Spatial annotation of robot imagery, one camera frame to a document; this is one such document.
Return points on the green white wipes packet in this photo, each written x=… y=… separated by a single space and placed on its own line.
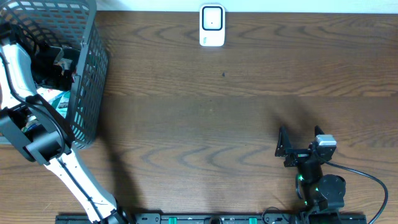
x=56 y=98

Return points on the green lid glass jar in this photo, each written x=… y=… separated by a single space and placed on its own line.
x=31 y=123

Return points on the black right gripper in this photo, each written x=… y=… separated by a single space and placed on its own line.
x=298 y=155

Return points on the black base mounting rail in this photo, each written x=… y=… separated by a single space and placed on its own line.
x=270 y=218

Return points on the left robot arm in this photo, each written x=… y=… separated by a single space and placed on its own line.
x=36 y=129

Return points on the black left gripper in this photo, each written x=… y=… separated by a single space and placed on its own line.
x=54 y=78

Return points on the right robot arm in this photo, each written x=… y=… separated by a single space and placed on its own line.
x=323 y=194

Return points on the white barcode scanner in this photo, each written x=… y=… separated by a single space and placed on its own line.
x=212 y=25

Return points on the grey plastic mesh basket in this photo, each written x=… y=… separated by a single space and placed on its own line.
x=69 y=23

